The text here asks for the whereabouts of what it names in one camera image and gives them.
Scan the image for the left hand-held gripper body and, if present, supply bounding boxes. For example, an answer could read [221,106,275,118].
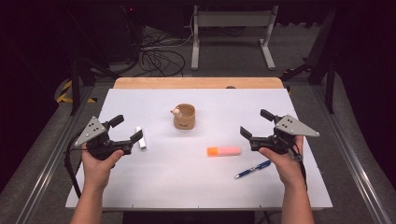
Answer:
[74,116,134,161]

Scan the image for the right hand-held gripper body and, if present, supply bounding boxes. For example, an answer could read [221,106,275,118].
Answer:
[249,114,321,157]

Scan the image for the orange pink highlighter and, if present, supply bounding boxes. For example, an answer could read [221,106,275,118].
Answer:
[206,146,243,158]

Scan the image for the blue pen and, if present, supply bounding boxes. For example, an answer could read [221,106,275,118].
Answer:
[233,159,273,181]

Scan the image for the tan bear pen holder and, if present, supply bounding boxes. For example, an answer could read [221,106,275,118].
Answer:
[170,103,197,131]

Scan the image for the person's left hand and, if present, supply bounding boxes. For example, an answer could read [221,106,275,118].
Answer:
[80,148,125,191]

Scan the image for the person's right hand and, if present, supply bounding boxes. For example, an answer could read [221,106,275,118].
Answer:
[258,134,308,189]

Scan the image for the yellow black striped tape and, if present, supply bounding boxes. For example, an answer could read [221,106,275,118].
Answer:
[54,79,98,105]

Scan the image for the black metal stand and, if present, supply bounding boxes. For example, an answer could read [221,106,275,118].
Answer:
[279,6,340,115]
[65,8,123,117]

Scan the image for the black equipment box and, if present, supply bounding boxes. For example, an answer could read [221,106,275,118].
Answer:
[92,3,146,64]

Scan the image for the white metal stand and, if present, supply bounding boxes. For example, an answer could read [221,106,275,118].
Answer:
[190,5,279,72]

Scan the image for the left hand-held gripper cable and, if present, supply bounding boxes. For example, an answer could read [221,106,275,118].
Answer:
[63,128,92,200]

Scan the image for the hand-held gripper cable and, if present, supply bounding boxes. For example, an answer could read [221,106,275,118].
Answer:
[63,128,92,200]
[289,144,310,192]

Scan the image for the right hand-held gripper cable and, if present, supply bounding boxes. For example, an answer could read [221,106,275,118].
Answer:
[289,144,310,192]

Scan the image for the aluminium rail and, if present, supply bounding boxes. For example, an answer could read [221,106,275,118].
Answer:
[310,83,394,224]
[14,85,95,224]

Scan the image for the bundle of floor cables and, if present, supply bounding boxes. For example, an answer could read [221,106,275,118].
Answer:
[135,15,194,78]

